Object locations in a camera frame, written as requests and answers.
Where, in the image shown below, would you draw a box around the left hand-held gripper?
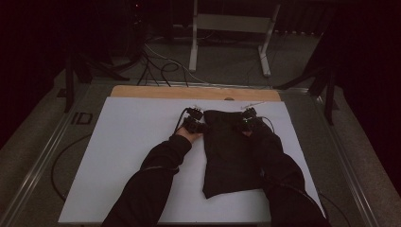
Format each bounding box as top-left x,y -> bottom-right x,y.
182,106 -> 210,134

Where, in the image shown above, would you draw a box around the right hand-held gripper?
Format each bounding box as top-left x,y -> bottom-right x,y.
235,106 -> 265,133

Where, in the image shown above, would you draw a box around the black shorts with blue stripes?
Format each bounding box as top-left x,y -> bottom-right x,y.
201,109 -> 285,200

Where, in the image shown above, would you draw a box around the person's left hand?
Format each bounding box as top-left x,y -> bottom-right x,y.
175,127 -> 203,145

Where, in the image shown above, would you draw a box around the wooden table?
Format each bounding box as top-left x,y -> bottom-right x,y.
110,84 -> 282,102

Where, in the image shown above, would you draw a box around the white table mat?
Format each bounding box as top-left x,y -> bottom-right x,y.
58,96 -> 327,225

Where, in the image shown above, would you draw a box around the black floor stand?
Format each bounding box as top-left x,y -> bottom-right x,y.
273,31 -> 339,126
64,53 -> 131,114

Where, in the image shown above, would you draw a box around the dark equipment rack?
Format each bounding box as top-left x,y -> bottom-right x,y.
124,0 -> 149,58

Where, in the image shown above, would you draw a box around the dark curtain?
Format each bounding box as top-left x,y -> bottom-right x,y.
334,0 -> 401,193

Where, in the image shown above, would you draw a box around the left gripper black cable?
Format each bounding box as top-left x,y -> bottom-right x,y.
174,107 -> 190,134

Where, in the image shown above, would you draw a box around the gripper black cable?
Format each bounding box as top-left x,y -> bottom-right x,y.
260,116 -> 276,133
174,107 -> 190,134

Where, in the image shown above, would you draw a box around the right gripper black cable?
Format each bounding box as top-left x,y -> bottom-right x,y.
260,116 -> 276,133

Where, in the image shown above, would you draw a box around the black looped floor cable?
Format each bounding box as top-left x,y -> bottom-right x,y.
160,61 -> 189,88

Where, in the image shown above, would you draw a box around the white floor cable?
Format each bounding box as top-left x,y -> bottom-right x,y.
145,42 -> 209,85

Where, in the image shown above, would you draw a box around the white metal stand frame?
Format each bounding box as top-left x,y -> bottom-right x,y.
188,0 -> 282,79

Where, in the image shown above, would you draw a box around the metal floor rail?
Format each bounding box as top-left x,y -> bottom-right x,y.
0,84 -> 93,227
310,91 -> 379,227

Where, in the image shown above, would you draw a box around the long black floor cable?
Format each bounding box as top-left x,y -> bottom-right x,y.
318,192 -> 351,227
51,133 -> 93,202

